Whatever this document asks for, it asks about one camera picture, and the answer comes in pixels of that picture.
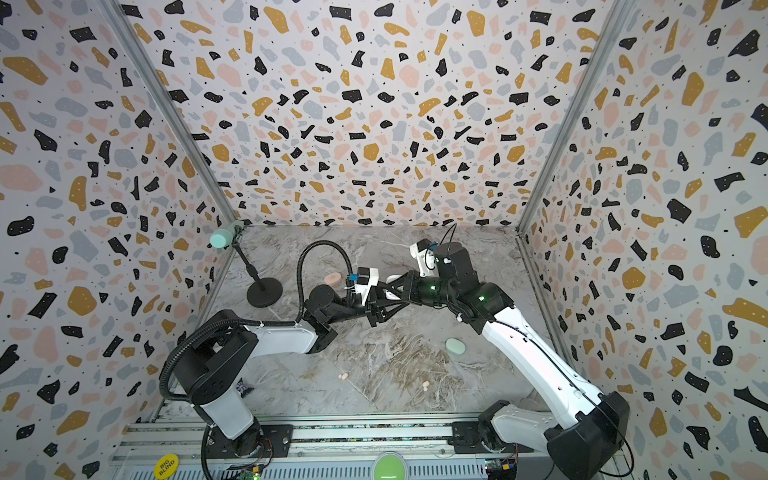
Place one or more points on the mint green charging case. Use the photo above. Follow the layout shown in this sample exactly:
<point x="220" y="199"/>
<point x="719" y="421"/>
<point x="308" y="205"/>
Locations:
<point x="455" y="346"/>

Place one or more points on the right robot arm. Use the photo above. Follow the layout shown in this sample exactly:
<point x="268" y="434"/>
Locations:
<point x="583" y="427"/>

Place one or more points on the pink charging case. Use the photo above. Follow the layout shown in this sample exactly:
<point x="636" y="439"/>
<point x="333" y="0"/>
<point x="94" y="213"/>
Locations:
<point x="333" y="279"/>

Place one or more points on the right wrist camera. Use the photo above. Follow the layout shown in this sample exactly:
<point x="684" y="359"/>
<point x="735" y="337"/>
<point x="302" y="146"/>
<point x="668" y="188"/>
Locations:
<point x="423" y="252"/>

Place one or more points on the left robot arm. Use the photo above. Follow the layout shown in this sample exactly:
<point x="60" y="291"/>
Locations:
<point x="204" y="368"/>

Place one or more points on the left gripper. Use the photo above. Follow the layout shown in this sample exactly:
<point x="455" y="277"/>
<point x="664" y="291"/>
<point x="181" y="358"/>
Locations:
<point x="377" y="313"/>

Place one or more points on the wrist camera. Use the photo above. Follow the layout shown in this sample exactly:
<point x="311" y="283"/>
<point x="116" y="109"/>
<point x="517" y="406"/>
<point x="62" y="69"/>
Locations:
<point x="423" y="252"/>
<point x="364" y="281"/>

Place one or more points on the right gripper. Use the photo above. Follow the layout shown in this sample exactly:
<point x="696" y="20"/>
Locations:
<point x="413" y="285"/>

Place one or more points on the white charging case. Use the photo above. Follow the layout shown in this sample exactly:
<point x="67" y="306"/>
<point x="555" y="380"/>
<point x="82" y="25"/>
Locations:
<point x="392" y="293"/>

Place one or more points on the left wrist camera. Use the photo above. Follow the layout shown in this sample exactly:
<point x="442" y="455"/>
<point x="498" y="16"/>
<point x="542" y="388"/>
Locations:
<point x="364" y="281"/>

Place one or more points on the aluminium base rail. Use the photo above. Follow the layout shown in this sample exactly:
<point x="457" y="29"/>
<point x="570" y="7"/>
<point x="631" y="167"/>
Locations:
<point x="435" y="446"/>

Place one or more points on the microphone on black stand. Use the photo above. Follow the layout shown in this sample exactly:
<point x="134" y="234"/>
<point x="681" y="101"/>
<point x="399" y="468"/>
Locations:
<point x="263" y="292"/>

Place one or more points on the green push button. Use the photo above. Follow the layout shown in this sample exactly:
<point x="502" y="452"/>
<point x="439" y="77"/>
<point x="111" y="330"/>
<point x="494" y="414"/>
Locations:
<point x="389" y="466"/>

